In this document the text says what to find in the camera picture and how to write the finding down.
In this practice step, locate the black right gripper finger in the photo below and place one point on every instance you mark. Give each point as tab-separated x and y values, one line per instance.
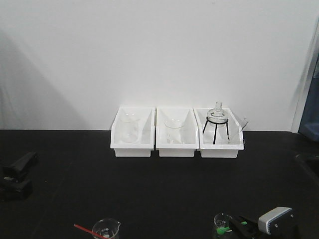
251	223
241	230

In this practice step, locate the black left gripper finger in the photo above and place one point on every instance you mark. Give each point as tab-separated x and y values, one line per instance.
19	169
10	190

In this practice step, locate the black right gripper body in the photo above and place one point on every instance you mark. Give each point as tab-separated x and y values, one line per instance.
292	233

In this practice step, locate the green plastic spoon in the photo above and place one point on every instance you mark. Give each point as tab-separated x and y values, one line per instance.
223	230

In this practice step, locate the red plastic spoon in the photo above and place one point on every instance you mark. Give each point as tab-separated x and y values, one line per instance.
89	231

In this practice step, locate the right front glass beaker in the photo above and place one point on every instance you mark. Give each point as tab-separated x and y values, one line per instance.
221	220

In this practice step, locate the right white plastic bin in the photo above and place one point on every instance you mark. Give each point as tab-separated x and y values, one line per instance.
221	149

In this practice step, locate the white plastic bin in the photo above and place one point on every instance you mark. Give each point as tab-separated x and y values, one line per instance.
190	140
145	143
221	149

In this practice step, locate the left front glass beaker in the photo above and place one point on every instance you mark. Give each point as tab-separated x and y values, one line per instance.
108	228

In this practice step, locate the glass test tube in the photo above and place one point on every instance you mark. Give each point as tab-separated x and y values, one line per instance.
234	137

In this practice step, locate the blue object at right edge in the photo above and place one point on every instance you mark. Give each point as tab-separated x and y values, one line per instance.
309	125

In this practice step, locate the round glass flask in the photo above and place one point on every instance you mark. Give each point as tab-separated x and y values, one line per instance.
217	114

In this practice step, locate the middle white plastic bin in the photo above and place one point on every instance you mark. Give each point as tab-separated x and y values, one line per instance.
190	140

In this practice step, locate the glass beaker in left bin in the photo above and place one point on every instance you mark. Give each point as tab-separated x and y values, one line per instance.
129	127

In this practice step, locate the glass beaker in bin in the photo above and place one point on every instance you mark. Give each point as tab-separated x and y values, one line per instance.
173	129
129	127

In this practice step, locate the left white plastic bin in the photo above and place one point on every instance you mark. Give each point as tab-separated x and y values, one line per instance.
145	143

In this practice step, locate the glass beaker in middle bin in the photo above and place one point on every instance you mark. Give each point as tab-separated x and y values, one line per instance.
173	129

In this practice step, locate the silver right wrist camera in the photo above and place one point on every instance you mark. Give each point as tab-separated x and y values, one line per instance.
277	220

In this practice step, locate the black wire tripod stand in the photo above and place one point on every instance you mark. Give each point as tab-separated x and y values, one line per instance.
215	126

